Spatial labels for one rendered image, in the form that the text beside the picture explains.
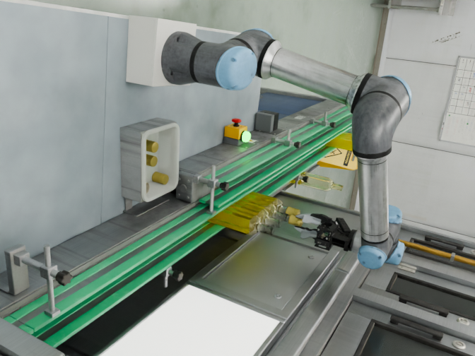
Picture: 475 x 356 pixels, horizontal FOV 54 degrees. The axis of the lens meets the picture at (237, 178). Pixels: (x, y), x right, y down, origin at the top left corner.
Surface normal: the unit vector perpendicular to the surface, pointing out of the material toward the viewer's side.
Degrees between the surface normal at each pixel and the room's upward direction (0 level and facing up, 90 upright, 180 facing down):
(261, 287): 90
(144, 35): 90
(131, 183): 90
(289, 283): 90
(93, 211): 0
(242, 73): 8
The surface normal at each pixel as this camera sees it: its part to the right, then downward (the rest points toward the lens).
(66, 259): 0.07, -0.93
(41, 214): 0.87, 0.23
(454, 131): -0.49, 0.28
